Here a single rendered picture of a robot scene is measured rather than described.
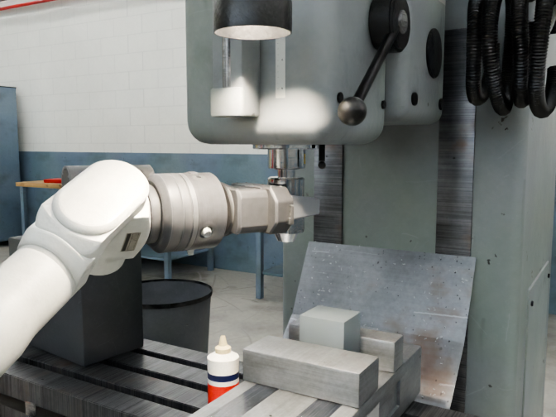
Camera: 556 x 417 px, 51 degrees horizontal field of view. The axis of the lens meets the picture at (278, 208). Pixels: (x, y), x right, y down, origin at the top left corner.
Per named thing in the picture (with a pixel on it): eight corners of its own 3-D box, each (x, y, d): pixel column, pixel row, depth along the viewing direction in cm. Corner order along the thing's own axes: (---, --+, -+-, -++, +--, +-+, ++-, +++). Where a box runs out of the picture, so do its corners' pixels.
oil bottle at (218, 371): (227, 428, 72) (226, 342, 71) (201, 419, 75) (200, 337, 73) (245, 414, 76) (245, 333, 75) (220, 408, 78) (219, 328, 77)
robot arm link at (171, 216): (203, 215, 61) (93, 222, 54) (174, 275, 68) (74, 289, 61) (170, 141, 67) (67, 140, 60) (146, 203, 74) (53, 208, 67)
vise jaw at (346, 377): (359, 409, 62) (359, 373, 62) (242, 381, 70) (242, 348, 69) (379, 389, 67) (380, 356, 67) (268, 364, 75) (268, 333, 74)
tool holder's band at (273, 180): (307, 184, 76) (307, 176, 76) (301, 186, 71) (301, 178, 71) (271, 183, 77) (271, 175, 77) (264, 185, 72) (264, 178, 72)
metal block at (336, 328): (343, 371, 69) (343, 322, 69) (299, 361, 72) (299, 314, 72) (360, 357, 74) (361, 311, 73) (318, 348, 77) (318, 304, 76)
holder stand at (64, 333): (83, 367, 92) (79, 242, 89) (11, 339, 105) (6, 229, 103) (144, 347, 101) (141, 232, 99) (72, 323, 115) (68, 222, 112)
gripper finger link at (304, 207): (315, 218, 74) (275, 221, 71) (316, 193, 74) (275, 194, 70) (323, 219, 73) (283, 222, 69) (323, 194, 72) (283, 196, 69)
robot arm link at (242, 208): (295, 171, 67) (201, 174, 60) (294, 254, 68) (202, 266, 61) (239, 167, 77) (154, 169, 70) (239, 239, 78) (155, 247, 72)
